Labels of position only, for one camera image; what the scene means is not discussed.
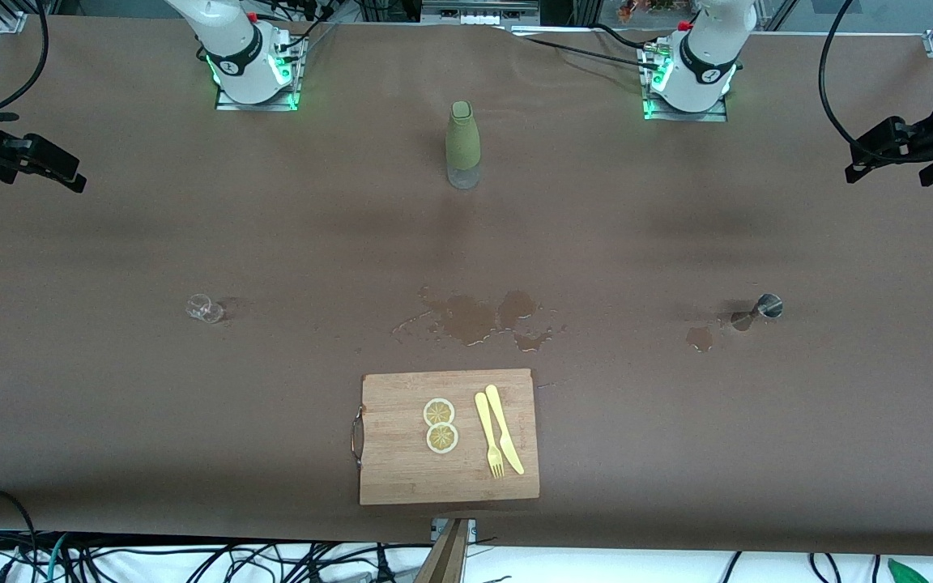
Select steel double cone jigger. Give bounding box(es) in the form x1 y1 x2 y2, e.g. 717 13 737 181
732 293 784 331

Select small clear glass measuring cup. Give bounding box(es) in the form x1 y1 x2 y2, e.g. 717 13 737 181
185 293 224 325

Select brown paper table cover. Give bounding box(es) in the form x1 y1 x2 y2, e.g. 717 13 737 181
0 15 933 558

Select orange artificial flowers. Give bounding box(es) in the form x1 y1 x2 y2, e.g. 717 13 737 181
616 0 698 23

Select glass bottle with green sleeve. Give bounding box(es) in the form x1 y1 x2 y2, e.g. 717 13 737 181
445 100 482 190

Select grey power strip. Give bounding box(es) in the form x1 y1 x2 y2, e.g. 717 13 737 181
422 0 540 25

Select yellow plastic knife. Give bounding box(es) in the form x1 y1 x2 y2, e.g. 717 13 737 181
485 384 526 475

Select wooden cutting board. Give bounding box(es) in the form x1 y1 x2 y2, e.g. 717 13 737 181
351 368 541 507

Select yellow plastic fork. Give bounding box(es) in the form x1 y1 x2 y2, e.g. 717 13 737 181
475 392 506 479

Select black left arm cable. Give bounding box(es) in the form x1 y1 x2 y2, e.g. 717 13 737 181
819 0 921 151

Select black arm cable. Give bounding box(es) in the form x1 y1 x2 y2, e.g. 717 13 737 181
0 0 50 110
819 0 921 151

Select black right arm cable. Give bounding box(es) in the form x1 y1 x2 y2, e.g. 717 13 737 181
0 0 50 110

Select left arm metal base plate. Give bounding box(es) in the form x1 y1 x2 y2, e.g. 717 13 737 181
643 40 728 122

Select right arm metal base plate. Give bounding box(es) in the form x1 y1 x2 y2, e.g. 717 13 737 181
215 32 305 112

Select black cable on table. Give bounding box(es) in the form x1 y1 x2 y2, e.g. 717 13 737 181
507 23 670 74

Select teal floor cable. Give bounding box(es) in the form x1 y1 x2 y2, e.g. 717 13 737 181
25 534 70 583

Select wooden camera post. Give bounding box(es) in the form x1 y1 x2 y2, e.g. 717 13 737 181
414 518 471 583

